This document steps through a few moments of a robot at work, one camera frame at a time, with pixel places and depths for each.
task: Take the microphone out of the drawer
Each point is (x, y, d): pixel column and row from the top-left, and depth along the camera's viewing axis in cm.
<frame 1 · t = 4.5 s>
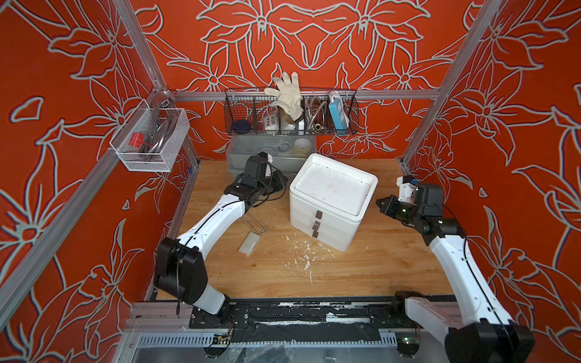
left hand: (288, 176, 82), fingers closed
right hand: (372, 199, 76), fingers closed
white drawer cabinet: (327, 200, 76), point 25 cm above the table
grey plastic bin: (287, 150, 100), point 20 cm above the table
small white orange packet: (249, 243, 91), on the table

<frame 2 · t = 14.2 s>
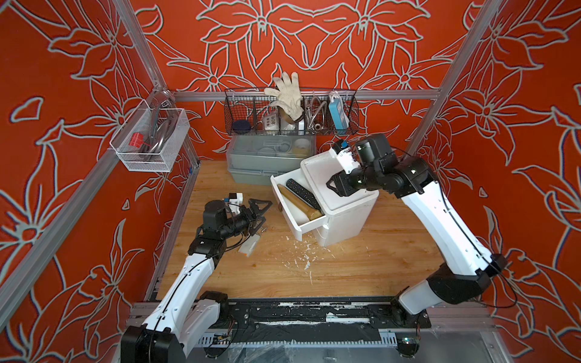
left hand: (269, 210, 74), fingers open
right hand: (329, 179, 66), fingers open
white drawer cabinet: (349, 215, 74), point 23 cm above the table
white top drawer: (298, 219, 79), point 18 cm above the table
black sparkly microphone: (299, 190, 85), point 20 cm above the table
gold microphone: (310, 213, 78), point 20 cm above the table
the other named things where they were.

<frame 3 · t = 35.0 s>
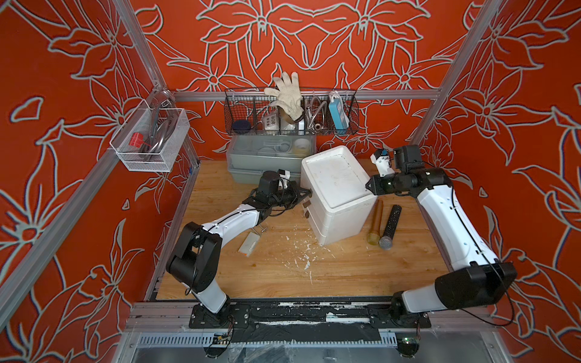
left hand: (312, 190, 81), fingers closed
right hand: (364, 182, 77), fingers closed
black sparkly microphone: (386, 242, 88), point 4 cm above the table
gold microphone: (374, 236, 89), point 4 cm above the table
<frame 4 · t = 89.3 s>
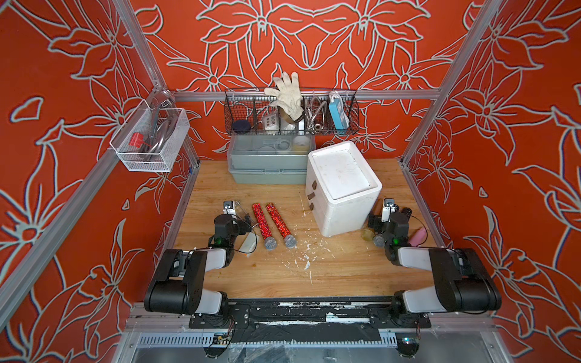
left hand: (236, 213, 93), fingers open
right hand: (380, 209, 91), fingers open
red sparkly microphone: (270, 241, 89), point 4 cm above the table
red sparkly microphone 2: (290, 241, 88), point 5 cm above the table
